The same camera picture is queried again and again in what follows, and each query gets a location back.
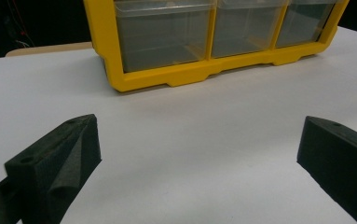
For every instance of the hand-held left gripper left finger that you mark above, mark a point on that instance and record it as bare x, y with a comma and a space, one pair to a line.
52, 161

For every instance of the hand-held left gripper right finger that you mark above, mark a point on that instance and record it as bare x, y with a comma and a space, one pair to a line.
337, 155

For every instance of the yellow drawer cabinet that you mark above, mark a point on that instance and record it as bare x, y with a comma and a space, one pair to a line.
179, 73

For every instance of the large clear plastic drawer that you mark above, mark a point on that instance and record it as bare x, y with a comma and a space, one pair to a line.
162, 37

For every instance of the beige wooden board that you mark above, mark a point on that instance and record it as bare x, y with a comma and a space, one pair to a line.
48, 48

